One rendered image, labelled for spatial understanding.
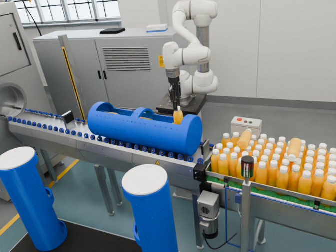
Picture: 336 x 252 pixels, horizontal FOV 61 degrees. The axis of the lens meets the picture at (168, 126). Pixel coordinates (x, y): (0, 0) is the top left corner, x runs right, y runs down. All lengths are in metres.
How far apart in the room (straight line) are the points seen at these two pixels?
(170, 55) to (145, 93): 2.09
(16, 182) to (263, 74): 3.62
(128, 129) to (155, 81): 1.65
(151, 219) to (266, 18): 3.36
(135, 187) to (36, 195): 0.96
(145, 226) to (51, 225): 1.03
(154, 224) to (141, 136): 0.61
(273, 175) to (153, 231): 0.80
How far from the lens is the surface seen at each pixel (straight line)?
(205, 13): 2.19
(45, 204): 2.51
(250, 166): 1.47
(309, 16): 4.40
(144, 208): 1.73
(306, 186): 1.75
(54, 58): 4.46
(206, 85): 2.40
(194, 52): 1.74
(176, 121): 1.95
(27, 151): 2.41
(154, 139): 1.99
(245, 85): 4.73
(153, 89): 3.71
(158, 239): 1.93
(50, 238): 2.72
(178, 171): 2.06
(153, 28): 3.63
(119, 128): 2.14
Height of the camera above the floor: 2.14
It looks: 29 degrees down
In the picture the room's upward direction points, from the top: 7 degrees counter-clockwise
